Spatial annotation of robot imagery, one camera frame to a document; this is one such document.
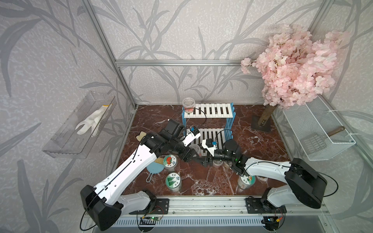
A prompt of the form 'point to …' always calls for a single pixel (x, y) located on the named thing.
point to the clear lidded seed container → (196, 148)
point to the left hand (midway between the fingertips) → (194, 152)
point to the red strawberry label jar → (170, 161)
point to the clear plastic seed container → (217, 163)
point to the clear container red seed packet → (188, 104)
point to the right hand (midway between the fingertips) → (194, 151)
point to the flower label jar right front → (246, 181)
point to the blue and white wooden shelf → (219, 136)
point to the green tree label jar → (173, 181)
